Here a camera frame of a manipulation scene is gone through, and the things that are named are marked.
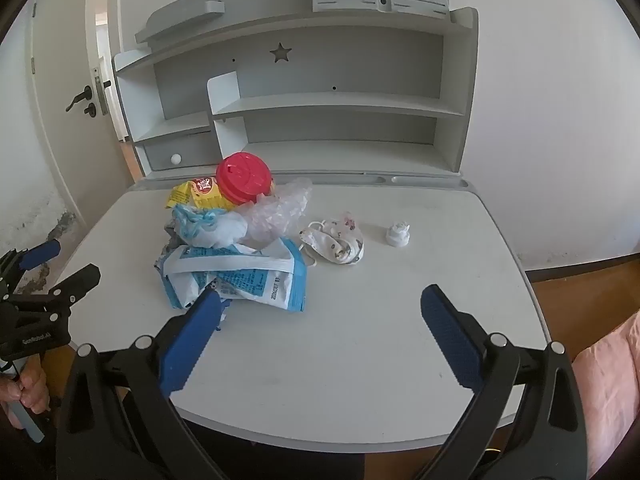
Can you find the yellow snack packet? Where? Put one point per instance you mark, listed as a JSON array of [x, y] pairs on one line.
[[200, 194]]

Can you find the bed with pink blanket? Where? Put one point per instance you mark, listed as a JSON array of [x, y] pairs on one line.
[[610, 390]]

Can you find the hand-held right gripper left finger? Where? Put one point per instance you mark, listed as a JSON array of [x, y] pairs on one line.
[[192, 340]]

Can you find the clear plastic bag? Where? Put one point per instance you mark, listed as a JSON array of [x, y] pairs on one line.
[[280, 210]]

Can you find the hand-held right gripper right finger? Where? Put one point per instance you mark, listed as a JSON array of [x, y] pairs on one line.
[[450, 335]]

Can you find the grey drawer with white knob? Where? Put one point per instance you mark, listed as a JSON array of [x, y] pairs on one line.
[[190, 150]]

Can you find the grey desk hutch shelf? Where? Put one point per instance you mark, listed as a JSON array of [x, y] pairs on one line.
[[350, 60]]

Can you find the blue and white packet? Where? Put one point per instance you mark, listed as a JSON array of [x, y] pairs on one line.
[[240, 270]]

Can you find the person's left hand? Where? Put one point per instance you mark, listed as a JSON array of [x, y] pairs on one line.
[[32, 390]]

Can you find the printed white face mask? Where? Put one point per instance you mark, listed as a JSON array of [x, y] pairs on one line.
[[335, 242]]

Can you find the white bottle cap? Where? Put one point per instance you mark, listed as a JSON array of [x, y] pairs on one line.
[[398, 234]]

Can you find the red plastic lid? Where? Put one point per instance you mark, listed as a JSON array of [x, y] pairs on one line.
[[242, 177]]

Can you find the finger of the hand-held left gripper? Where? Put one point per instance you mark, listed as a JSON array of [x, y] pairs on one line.
[[77, 280], [41, 254]]

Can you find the white door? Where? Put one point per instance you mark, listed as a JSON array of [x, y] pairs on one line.
[[55, 135]]

